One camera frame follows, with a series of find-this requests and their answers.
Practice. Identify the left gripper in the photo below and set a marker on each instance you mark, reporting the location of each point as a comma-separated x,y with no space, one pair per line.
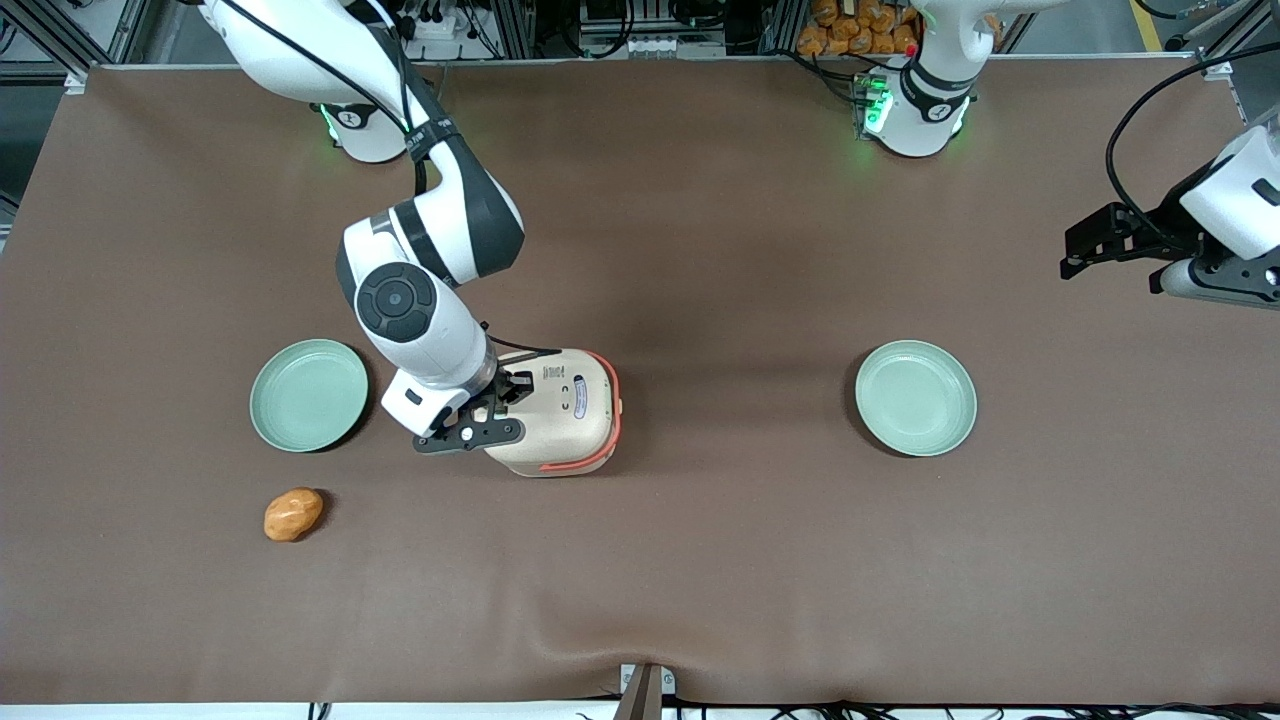
1166,221

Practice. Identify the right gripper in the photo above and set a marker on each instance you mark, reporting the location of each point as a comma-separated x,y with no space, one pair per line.
513,387

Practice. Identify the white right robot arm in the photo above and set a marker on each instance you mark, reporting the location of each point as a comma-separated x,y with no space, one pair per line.
440,330

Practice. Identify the pale green plate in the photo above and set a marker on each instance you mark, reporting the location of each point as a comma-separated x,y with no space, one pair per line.
308,395
915,398

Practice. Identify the brown table cloth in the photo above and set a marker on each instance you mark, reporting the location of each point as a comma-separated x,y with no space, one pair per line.
700,560

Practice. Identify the orange-brown bread roll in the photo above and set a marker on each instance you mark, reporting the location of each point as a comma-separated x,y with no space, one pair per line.
293,514

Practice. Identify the bag of orange bread rolls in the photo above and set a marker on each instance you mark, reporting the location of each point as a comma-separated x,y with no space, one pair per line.
855,28

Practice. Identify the white terminal block strip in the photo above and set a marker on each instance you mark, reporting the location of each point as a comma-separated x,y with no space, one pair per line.
655,46

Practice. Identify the white power strip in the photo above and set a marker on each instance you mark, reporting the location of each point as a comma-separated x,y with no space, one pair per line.
440,20

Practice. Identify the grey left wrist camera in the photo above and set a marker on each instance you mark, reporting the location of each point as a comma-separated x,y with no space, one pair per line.
1215,283

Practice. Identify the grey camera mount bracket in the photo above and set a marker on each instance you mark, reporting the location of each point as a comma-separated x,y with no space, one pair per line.
646,690

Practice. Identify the aluminium frame profile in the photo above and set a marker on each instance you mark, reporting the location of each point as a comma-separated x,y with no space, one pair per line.
55,35

